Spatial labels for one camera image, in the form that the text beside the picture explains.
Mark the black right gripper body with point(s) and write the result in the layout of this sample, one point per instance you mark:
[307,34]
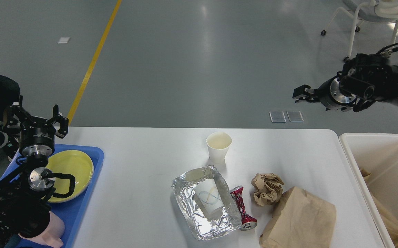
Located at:
[331,97]

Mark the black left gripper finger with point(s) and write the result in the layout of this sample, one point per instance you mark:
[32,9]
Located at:
[18,117]
[63,122]

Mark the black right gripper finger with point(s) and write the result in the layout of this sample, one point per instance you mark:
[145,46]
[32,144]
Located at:
[308,100]
[305,92]

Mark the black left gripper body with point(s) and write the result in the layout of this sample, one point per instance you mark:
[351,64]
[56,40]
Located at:
[37,137]

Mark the yellow plastic plate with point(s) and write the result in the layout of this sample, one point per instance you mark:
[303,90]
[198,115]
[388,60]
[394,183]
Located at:
[76,163]

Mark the pink mug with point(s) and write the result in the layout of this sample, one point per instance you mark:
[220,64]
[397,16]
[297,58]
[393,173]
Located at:
[49,233]

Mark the brown paper bag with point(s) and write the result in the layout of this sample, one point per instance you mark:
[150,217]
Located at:
[300,220]
[389,220]

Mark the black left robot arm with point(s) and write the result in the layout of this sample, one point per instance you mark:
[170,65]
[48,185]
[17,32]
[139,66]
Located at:
[25,192]

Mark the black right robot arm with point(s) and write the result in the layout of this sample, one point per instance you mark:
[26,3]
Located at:
[363,80]

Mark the transparent floor plate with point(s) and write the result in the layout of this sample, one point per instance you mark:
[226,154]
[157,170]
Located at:
[295,116]
[277,117]

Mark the white floor label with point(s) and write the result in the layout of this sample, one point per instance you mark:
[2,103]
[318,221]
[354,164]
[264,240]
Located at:
[63,40]

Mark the blue plastic tray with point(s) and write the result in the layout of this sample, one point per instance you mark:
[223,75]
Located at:
[70,212]

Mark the white plastic bin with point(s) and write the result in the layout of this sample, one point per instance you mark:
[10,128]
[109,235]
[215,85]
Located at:
[373,158]

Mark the white rolling chair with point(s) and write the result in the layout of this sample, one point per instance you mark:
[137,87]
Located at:
[359,11]

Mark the crumpled brown paper ball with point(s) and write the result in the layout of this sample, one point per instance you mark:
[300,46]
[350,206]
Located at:
[268,188]

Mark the white paper cup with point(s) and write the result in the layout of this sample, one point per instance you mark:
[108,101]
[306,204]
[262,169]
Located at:
[218,145]

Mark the crushed red can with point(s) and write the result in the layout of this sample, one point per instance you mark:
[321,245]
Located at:
[248,222]

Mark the aluminium foil tray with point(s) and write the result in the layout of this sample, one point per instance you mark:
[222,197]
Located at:
[202,226]

